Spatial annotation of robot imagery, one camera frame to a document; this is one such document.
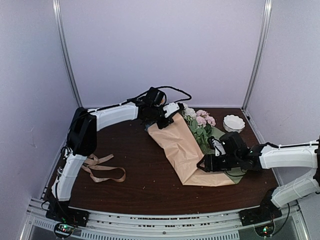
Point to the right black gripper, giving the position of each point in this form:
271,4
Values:
210,164

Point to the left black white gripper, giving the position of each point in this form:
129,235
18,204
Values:
169,121

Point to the green and tan wrapping paper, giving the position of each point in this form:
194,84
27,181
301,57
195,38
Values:
183,153

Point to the white fake flower bunch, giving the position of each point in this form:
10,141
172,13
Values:
188,113

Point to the white mug with orange inside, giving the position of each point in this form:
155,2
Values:
163,101

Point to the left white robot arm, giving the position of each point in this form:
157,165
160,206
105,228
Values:
82,136

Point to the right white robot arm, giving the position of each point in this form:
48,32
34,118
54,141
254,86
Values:
304,155

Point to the white scalloped dish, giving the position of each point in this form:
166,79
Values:
233,123

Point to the beige ribbon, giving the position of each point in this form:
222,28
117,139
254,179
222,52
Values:
93,162

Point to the right circuit board with leds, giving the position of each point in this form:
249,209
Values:
264,231

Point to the circuit board with leds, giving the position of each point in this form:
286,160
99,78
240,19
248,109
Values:
264,231
63,230

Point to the left circuit board with leds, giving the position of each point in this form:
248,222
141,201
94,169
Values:
63,230

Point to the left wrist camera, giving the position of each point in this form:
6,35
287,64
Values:
154,96

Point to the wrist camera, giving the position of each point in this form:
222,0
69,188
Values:
233,144
154,96

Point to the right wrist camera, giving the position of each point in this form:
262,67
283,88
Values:
233,144

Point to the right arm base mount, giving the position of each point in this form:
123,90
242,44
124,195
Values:
266,211

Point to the right aluminium frame post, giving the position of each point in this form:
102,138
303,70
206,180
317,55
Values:
263,35

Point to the aluminium frame post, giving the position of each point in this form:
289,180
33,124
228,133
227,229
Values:
65,53
263,35

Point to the front aluminium rail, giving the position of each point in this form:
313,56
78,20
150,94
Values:
225,225

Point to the left aluminium frame post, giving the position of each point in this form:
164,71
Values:
65,53

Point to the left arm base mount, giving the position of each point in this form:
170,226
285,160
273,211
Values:
61,212

